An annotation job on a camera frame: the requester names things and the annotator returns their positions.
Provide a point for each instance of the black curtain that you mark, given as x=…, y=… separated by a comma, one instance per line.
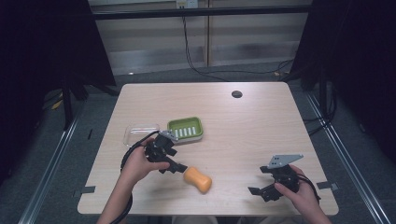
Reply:
x=358, y=62
x=46, y=46

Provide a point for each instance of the white wall power outlet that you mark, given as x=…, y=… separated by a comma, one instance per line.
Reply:
x=186, y=3

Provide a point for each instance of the orange soap bar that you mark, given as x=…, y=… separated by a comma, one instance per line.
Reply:
x=197, y=179

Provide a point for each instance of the metal floor rail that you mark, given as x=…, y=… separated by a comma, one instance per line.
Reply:
x=49, y=174
x=351, y=168

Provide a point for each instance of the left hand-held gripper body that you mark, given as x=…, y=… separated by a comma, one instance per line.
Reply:
x=159, y=150

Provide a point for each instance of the black metal stand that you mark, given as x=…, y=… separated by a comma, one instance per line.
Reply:
x=67, y=105

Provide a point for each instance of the grey tape mark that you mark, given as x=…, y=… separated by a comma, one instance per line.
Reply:
x=327, y=185
x=88, y=189

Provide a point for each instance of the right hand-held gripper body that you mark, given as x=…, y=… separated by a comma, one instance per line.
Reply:
x=285, y=174

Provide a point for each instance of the black horizontal bar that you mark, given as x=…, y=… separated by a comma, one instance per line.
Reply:
x=199, y=12

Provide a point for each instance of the person's right hand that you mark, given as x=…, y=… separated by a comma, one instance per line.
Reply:
x=299, y=194

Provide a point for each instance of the clear plastic container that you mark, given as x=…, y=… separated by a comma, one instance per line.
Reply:
x=139, y=133

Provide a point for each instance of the dark round table grommet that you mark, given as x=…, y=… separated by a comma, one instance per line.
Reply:
x=237, y=94

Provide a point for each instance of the person's left hand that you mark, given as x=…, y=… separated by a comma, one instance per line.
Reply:
x=140, y=163

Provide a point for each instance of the green soap dish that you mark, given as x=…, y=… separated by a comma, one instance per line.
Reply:
x=185, y=129

